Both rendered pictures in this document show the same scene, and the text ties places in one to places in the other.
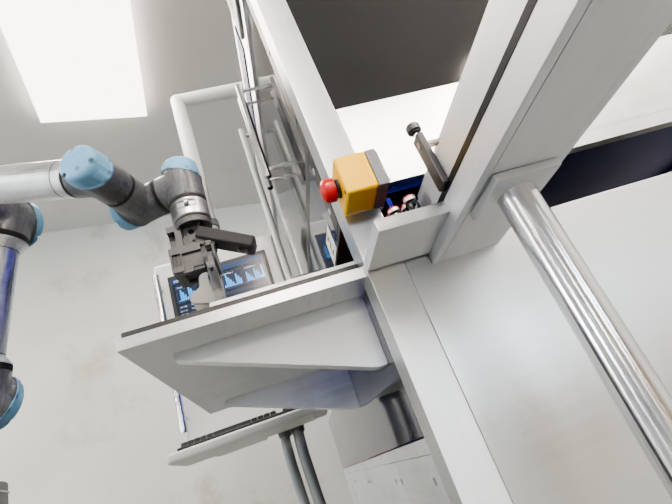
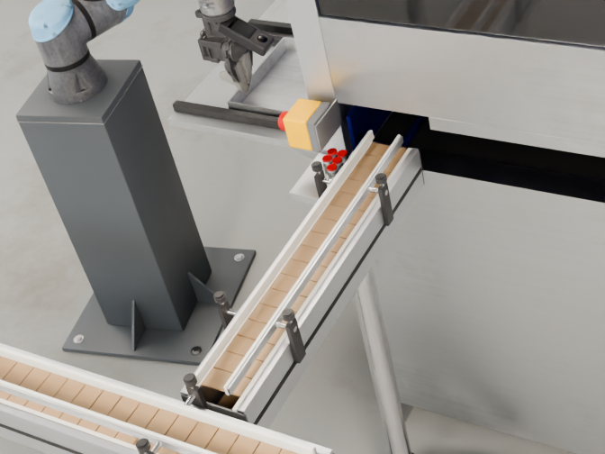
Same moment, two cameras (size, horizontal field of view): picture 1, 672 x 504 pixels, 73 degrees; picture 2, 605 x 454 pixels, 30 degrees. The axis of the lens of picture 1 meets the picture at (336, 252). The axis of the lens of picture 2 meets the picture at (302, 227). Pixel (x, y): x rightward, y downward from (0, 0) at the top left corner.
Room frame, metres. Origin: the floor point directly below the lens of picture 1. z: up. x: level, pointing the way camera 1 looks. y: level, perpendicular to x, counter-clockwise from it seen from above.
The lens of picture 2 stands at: (-0.57, -1.41, 2.29)
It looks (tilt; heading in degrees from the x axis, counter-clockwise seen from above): 41 degrees down; 50
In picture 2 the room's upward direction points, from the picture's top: 14 degrees counter-clockwise
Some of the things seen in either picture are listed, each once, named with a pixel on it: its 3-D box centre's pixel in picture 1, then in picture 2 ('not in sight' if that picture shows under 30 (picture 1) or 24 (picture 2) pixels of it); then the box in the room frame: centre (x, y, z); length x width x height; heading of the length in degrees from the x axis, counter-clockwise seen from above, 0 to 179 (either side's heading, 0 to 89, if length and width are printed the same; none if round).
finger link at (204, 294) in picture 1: (206, 296); (230, 77); (0.74, 0.25, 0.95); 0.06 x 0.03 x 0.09; 102
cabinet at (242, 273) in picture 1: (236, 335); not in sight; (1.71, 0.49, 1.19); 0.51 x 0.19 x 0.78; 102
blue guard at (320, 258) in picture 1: (318, 330); not in sight; (1.70, 0.17, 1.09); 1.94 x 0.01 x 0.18; 12
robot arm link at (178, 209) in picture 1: (190, 215); (215, 1); (0.76, 0.25, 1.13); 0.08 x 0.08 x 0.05
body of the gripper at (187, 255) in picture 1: (195, 251); (221, 32); (0.76, 0.25, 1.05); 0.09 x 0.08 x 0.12; 102
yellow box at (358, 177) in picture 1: (358, 183); (309, 124); (0.64, -0.07, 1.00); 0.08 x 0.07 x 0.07; 102
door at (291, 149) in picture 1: (278, 109); not in sight; (0.96, 0.01, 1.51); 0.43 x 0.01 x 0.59; 12
